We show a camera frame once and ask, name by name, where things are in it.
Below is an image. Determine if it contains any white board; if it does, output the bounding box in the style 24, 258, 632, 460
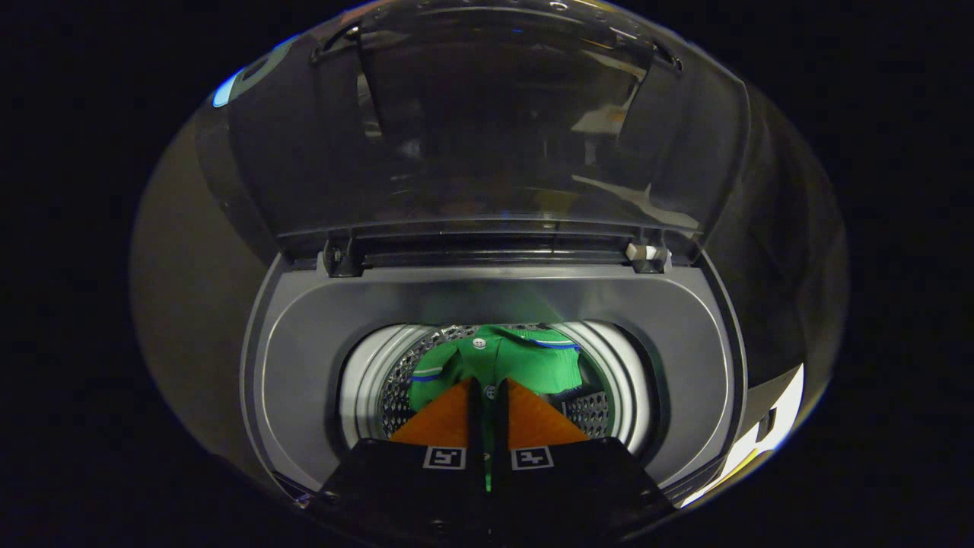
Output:
681, 364, 805, 508

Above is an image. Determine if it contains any green polo shirt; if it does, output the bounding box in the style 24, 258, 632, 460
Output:
409, 325, 583, 488

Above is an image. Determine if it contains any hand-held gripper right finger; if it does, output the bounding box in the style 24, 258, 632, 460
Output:
495, 378, 674, 537

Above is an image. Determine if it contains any dark transparent washing machine lid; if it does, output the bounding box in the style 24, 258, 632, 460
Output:
194, 0, 753, 263

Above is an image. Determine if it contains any grey washing machine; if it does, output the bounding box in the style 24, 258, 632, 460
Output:
240, 228, 750, 511

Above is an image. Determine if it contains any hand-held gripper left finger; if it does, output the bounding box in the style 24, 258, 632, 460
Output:
316, 378, 488, 537

